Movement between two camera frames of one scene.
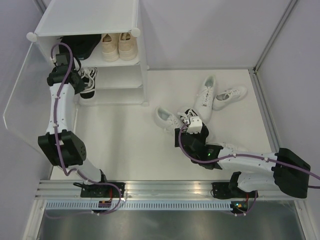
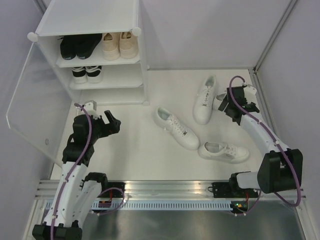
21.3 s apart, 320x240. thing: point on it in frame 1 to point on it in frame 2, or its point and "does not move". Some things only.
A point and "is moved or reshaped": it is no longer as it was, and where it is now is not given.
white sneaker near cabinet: x=166 y=120 does not move
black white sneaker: x=89 y=74 is moved or reshaped
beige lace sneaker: x=110 y=46 does not move
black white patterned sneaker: x=186 y=116 to x=94 y=74
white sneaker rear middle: x=204 y=103 does not move
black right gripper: x=191 y=114 to x=229 y=109
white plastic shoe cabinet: x=104 y=36 does not move
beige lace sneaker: x=128 y=46 does not move
